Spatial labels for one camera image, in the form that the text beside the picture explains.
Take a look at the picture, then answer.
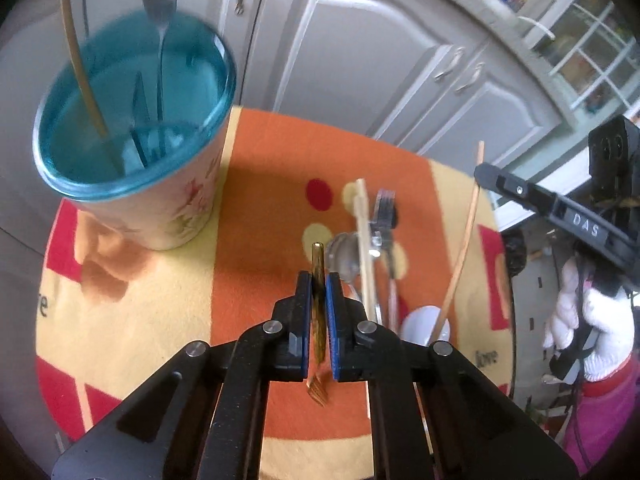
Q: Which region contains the wooden chopstick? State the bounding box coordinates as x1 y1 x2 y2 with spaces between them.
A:
60 0 123 171
432 141 486 342

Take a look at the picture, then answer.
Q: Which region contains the white glass-front cabinet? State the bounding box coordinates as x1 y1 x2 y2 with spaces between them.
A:
520 0 640 121

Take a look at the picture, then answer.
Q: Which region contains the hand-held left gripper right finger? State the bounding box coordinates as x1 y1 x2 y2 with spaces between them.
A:
325 272 579 480

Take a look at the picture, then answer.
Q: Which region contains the white chopstick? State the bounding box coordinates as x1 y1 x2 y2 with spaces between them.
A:
353 178 377 322

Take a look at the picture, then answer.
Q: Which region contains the orange patterned cloth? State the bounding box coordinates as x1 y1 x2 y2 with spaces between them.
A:
35 105 516 480

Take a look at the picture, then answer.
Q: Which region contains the white spoon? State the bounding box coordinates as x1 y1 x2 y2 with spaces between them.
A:
400 305 452 349

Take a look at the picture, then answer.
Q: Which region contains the silver fork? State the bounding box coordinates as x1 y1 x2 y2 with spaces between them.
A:
371 189 402 333

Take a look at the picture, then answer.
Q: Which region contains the gold fork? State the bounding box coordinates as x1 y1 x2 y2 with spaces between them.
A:
305 242 331 407

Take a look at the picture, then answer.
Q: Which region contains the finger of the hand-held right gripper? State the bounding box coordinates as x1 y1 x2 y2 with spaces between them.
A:
473 162 557 217

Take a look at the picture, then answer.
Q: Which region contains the person's right forearm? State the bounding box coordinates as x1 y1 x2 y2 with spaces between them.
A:
562 355 640 476

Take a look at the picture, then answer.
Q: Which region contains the dark metal utensil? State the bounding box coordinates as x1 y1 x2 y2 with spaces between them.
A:
130 72 152 167

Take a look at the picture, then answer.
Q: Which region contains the person's right hand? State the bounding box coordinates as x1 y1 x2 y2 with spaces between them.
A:
542 255 637 382

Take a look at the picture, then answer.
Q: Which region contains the floral cup with blue rim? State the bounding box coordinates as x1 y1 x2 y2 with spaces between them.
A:
32 10 237 252

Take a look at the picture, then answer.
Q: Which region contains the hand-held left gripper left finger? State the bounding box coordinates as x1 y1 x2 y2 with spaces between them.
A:
50 271 316 480

